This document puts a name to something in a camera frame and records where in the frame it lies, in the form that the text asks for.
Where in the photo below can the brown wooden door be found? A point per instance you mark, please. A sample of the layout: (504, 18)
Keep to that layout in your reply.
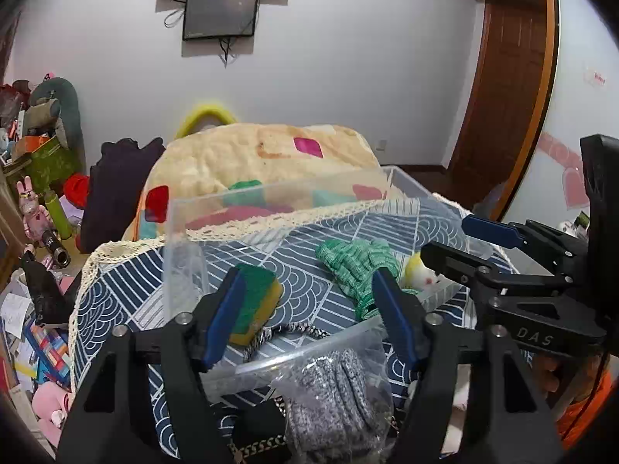
(508, 92)

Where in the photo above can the green knitted gloves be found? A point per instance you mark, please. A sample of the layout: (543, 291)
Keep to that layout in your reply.
(353, 261)

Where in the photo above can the blue patterned lace tablecloth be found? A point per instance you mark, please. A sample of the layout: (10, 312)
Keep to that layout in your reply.
(121, 299)

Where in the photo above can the pink plush toy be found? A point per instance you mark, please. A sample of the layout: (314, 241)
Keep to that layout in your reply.
(48, 403)

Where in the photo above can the clear plastic storage box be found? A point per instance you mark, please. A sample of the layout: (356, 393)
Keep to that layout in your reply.
(183, 232)

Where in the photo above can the person's right forearm orange sleeve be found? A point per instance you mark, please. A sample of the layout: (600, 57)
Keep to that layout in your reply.
(582, 411)

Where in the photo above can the green cardboard box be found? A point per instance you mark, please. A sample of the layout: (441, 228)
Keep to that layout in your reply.
(46, 162)

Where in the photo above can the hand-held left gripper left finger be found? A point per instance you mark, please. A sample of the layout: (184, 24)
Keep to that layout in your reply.
(223, 321)

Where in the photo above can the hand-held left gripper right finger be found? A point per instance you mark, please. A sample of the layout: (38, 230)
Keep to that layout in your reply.
(394, 321)

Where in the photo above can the black wall monitor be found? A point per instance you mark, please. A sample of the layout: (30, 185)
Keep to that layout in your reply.
(220, 14)

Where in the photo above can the yellow patchwork cushion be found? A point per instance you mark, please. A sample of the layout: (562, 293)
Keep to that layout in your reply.
(242, 154)

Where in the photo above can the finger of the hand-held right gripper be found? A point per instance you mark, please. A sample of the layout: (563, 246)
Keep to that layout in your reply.
(447, 261)
(488, 230)

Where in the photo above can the yellow green sponge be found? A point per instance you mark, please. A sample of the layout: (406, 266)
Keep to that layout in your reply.
(256, 299)

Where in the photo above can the red cloth item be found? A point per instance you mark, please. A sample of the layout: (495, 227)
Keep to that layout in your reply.
(76, 191)

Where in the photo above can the pink rabbit figure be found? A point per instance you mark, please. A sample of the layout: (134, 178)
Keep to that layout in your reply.
(33, 208)

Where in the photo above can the grey knit gloves in bag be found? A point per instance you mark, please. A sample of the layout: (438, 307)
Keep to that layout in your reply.
(333, 396)

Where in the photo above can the black cloth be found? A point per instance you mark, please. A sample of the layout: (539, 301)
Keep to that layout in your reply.
(46, 292)

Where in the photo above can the white wall socket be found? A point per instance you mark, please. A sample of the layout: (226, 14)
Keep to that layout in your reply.
(381, 145)

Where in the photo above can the dark purple cloth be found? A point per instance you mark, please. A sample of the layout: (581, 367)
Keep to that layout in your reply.
(121, 188)

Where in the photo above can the yellow plush toy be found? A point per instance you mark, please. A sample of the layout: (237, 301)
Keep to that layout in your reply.
(418, 270)

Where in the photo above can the person's right hand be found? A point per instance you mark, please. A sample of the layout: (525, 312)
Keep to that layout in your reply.
(549, 377)

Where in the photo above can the colourful striped box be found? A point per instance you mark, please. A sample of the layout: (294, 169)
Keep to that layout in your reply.
(46, 353)

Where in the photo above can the grey plush toy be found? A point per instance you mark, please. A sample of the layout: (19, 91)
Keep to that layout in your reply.
(67, 101)

